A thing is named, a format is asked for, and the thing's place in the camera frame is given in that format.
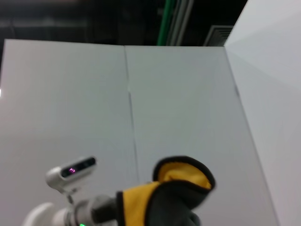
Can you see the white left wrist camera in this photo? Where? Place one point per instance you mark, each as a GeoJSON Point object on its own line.
{"type": "Point", "coordinates": [70, 171]}

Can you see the green pipe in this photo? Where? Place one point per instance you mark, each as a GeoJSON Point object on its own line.
{"type": "Point", "coordinates": [164, 23]}

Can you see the white vent grille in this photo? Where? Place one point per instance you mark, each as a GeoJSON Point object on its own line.
{"type": "Point", "coordinates": [218, 35]}

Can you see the grey metal rail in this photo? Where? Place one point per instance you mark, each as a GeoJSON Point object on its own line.
{"type": "Point", "coordinates": [181, 21]}

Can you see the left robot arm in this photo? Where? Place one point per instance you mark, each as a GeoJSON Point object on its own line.
{"type": "Point", "coordinates": [58, 216]}

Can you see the yellow grey black-edged towel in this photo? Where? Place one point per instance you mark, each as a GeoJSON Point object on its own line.
{"type": "Point", "coordinates": [141, 204]}

